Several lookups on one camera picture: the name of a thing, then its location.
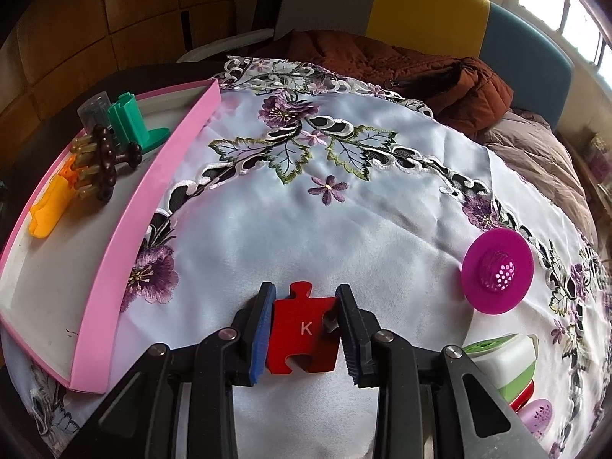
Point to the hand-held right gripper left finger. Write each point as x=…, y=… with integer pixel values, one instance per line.
x=260, y=334

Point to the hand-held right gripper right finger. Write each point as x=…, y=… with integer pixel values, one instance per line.
x=349, y=339

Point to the magenta sink strainer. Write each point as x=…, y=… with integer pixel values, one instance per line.
x=478, y=287

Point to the green white plastic case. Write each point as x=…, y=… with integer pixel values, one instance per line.
x=507, y=363

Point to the pink cardboard box tray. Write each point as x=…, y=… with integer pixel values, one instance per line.
x=124, y=248

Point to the purple carved egg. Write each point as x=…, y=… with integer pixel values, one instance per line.
x=538, y=416

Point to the brown wooden massage comb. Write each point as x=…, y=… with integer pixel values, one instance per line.
x=103, y=162

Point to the orange cube blocks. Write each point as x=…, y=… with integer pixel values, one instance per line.
x=48, y=210

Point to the green plastic holder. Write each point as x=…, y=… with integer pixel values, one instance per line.
x=126, y=119

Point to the grey cylindrical cup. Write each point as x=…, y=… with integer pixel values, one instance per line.
x=95, y=110

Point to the white embroidered floral tablecloth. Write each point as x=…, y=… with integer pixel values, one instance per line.
x=334, y=229

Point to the beige duvet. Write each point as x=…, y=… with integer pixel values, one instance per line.
x=535, y=162

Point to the rust brown quilted jacket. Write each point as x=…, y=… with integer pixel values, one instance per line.
x=406, y=67

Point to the wooden side table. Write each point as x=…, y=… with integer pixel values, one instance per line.
x=593, y=196

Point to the pink printed box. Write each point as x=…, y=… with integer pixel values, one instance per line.
x=600, y=158

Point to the multicolour padded chair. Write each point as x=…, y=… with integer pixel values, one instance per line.
x=420, y=9

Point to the wooden wardrobe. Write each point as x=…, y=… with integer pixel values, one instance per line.
x=71, y=24

